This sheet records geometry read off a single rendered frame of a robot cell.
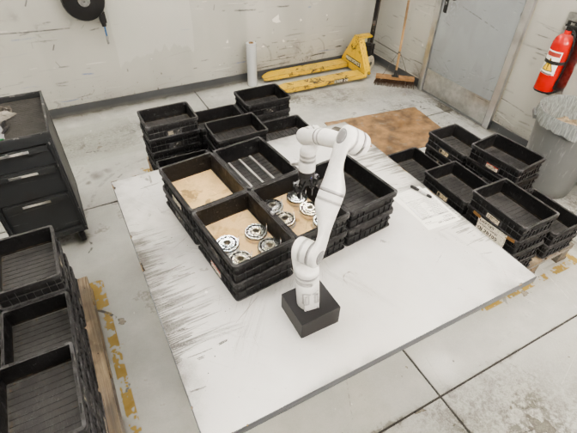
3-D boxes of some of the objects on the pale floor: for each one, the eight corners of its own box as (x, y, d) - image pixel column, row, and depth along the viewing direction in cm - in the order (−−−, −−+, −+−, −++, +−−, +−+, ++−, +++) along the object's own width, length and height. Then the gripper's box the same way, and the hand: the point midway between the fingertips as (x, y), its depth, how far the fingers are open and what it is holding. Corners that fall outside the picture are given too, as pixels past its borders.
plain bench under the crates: (487, 356, 241) (537, 276, 195) (222, 510, 183) (205, 448, 137) (335, 198, 347) (344, 121, 300) (136, 264, 289) (110, 181, 242)
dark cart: (94, 242, 303) (49, 131, 244) (24, 263, 287) (-42, 149, 228) (81, 195, 343) (40, 89, 283) (20, 211, 327) (-38, 103, 267)
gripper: (297, 177, 181) (296, 206, 191) (325, 166, 187) (323, 195, 198) (288, 168, 185) (287, 198, 196) (315, 158, 192) (312, 187, 202)
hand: (305, 194), depth 196 cm, fingers open, 5 cm apart
